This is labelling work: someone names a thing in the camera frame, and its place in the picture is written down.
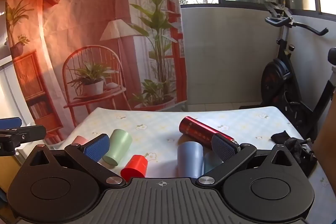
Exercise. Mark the green cup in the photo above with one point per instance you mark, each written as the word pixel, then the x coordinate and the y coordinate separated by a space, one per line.
pixel 118 145

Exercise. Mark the black exercise bike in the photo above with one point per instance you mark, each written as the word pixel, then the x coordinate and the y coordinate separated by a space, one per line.
pixel 275 77

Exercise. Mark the black mesh cloth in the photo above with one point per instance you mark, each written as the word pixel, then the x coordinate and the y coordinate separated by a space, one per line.
pixel 302 154

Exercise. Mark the blue cup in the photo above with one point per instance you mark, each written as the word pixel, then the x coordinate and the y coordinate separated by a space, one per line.
pixel 190 158

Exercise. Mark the red metal bottle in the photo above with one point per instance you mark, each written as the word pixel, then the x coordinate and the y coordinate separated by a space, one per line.
pixel 197 130

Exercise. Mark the black sock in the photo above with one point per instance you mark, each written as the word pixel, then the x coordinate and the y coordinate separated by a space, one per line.
pixel 279 137

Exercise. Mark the printed wall tapestry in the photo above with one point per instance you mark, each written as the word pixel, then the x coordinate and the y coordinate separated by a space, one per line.
pixel 78 29

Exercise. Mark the red cup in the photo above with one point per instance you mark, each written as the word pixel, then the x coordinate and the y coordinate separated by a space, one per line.
pixel 135 166

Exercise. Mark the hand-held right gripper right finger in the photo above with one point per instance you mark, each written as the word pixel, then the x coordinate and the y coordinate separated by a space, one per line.
pixel 225 148

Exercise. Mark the teal cup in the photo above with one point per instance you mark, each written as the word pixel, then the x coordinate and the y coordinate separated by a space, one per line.
pixel 210 162

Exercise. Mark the brown panel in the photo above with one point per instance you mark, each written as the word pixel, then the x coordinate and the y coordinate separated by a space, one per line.
pixel 326 134

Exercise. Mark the pink cup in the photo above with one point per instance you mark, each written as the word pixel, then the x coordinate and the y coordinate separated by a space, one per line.
pixel 79 140

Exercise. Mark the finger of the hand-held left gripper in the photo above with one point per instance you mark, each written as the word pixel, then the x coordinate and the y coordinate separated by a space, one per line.
pixel 29 132
pixel 10 123

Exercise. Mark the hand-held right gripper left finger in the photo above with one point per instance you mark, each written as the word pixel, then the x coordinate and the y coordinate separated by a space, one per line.
pixel 95 148

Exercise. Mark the floral table cloth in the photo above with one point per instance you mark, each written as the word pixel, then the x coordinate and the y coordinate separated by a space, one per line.
pixel 157 129

